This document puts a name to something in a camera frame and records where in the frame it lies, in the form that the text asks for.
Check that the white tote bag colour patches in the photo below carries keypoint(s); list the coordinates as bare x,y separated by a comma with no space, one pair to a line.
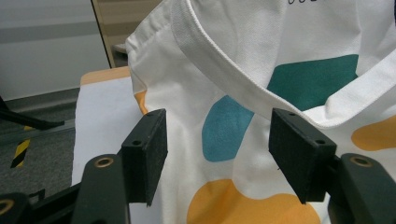
186,77

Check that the metal floor rail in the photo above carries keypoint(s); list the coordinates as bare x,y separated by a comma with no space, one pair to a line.
46,132

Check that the black metal stand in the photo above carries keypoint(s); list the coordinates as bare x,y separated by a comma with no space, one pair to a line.
28,119

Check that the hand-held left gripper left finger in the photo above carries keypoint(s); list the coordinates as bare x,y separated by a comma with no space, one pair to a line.
146,155

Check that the white cabinet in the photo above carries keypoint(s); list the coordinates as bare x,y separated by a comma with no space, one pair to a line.
46,56

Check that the light wooden desk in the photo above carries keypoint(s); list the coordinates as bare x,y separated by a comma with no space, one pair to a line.
124,18

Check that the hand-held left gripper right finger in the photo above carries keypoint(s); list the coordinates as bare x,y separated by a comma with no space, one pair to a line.
299,152

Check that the black yellow floor tape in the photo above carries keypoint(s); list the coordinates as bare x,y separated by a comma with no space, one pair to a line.
20,152

